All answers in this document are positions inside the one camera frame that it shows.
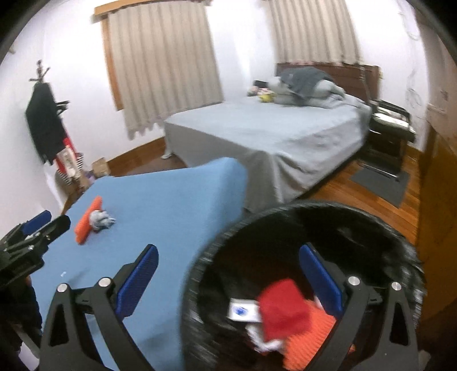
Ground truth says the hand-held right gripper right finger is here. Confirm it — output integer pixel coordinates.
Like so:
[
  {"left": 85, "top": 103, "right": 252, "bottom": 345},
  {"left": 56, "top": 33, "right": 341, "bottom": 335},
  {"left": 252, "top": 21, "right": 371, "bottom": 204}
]
[{"left": 299, "top": 243, "right": 420, "bottom": 371}]

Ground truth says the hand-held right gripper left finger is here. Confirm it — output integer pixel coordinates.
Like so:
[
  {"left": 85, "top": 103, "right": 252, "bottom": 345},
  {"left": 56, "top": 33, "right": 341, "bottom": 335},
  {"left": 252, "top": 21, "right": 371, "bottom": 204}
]
[{"left": 37, "top": 243, "right": 159, "bottom": 371}]

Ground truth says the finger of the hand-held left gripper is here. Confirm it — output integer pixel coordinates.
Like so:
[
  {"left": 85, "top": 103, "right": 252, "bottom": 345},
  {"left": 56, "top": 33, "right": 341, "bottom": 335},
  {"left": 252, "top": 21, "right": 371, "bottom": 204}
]
[
  {"left": 7, "top": 210, "right": 52, "bottom": 243},
  {"left": 14, "top": 215, "right": 71, "bottom": 257}
]

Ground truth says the orange cloth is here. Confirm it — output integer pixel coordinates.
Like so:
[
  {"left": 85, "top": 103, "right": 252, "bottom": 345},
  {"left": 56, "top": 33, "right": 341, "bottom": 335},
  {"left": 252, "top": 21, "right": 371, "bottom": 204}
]
[
  {"left": 284, "top": 298, "right": 356, "bottom": 370},
  {"left": 74, "top": 196, "right": 103, "bottom": 245}
]

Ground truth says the red garment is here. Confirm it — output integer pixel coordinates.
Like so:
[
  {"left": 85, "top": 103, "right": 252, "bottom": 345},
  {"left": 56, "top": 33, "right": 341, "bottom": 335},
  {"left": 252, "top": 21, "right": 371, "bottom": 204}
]
[
  {"left": 257, "top": 279, "right": 310, "bottom": 341},
  {"left": 53, "top": 132, "right": 77, "bottom": 168}
]

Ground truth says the black trash bin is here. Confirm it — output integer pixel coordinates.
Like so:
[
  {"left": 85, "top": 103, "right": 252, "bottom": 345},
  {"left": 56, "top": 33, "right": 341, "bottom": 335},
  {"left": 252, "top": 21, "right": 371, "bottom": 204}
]
[{"left": 180, "top": 201, "right": 427, "bottom": 371}]

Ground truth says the small white cloth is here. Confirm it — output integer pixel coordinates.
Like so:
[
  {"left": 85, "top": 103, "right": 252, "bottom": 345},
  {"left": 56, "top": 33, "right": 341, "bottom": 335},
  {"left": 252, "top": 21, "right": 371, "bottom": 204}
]
[{"left": 246, "top": 323, "right": 284, "bottom": 352}]

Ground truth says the white cardboard box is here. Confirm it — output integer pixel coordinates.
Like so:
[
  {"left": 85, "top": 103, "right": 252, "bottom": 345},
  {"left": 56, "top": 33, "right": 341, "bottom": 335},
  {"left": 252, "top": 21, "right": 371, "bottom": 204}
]
[{"left": 228, "top": 298, "right": 260, "bottom": 323}]

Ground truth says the person's left forearm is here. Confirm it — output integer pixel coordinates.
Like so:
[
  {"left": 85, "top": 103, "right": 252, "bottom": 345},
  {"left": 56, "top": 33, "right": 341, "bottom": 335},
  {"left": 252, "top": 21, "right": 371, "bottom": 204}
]
[{"left": 0, "top": 278, "right": 43, "bottom": 371}]

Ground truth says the checked bag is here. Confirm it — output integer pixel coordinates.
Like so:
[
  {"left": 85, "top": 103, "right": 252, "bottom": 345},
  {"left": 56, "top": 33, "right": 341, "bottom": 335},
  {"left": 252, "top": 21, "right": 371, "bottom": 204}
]
[{"left": 55, "top": 153, "right": 84, "bottom": 186}]

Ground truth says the light patterned garment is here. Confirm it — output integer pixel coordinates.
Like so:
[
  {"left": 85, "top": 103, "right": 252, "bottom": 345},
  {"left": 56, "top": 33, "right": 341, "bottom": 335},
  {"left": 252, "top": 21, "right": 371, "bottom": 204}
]
[{"left": 59, "top": 148, "right": 77, "bottom": 176}]

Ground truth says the brown paper bag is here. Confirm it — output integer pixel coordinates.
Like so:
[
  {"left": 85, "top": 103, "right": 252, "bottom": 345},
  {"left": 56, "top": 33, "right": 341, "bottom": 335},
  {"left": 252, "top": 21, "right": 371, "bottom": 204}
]
[{"left": 91, "top": 157, "right": 109, "bottom": 177}]

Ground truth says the black jacket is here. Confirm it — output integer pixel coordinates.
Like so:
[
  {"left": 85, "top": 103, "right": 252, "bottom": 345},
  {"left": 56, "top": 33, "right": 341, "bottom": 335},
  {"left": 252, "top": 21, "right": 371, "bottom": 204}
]
[{"left": 25, "top": 84, "right": 70, "bottom": 165}]

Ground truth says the grey floor mat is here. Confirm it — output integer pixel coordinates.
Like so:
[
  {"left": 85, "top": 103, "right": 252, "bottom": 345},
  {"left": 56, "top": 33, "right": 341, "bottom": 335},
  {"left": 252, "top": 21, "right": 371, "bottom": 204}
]
[{"left": 350, "top": 166, "right": 410, "bottom": 207}]

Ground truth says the wooden cabinet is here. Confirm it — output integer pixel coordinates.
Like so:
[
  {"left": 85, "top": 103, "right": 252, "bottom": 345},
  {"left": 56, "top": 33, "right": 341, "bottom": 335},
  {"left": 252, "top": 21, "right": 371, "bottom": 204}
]
[{"left": 416, "top": 125, "right": 457, "bottom": 322}]

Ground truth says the wooden coat rack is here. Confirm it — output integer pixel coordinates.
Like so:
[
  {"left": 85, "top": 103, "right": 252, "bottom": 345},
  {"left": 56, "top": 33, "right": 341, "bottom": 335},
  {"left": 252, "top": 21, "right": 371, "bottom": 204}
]
[{"left": 29, "top": 60, "right": 71, "bottom": 108}]

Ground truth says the grey bed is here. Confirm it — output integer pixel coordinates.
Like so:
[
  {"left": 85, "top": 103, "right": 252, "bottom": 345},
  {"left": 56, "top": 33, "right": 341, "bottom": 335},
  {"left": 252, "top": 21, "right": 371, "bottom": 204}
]
[{"left": 163, "top": 96, "right": 372, "bottom": 215}]

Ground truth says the black chair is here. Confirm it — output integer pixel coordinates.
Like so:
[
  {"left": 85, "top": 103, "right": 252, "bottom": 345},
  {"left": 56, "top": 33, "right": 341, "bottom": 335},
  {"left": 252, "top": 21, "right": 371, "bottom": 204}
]
[{"left": 359, "top": 100, "right": 416, "bottom": 179}]

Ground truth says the grey folded duvet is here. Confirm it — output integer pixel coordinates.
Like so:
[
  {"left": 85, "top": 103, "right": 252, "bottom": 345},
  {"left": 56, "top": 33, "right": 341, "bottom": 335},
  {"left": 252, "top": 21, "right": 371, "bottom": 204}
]
[{"left": 310, "top": 80, "right": 358, "bottom": 108}]

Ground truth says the light grey pillow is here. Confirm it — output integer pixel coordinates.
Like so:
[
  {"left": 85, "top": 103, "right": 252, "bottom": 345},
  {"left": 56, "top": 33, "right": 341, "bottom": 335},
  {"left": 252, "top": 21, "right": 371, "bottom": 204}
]
[{"left": 268, "top": 76, "right": 287, "bottom": 104}]

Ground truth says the wide beige curtain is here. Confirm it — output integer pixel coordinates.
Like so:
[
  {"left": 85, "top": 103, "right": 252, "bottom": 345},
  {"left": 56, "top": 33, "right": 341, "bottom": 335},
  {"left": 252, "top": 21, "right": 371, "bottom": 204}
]
[{"left": 107, "top": 0, "right": 225, "bottom": 140}]

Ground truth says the dark grey blanket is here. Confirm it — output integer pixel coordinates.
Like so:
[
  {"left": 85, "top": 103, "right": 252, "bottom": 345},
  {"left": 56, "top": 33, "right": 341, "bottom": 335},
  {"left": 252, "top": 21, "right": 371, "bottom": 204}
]
[{"left": 278, "top": 67, "right": 334, "bottom": 98}]

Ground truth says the dark wooden headboard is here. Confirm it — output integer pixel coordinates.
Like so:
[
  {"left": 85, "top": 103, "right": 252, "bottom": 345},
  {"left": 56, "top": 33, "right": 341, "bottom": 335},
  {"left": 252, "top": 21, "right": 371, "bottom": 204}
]
[{"left": 276, "top": 62, "right": 380, "bottom": 104}]

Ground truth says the narrow beige curtain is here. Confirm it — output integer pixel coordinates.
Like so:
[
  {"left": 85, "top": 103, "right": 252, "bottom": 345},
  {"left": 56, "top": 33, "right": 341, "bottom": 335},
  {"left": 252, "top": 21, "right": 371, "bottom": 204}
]
[{"left": 268, "top": 0, "right": 361, "bottom": 65}]

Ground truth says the wooden window frame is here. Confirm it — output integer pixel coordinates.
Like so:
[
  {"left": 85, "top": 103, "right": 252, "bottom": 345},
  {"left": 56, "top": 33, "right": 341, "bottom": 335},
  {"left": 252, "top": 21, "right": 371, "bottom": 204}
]
[{"left": 93, "top": 0, "right": 214, "bottom": 112}]

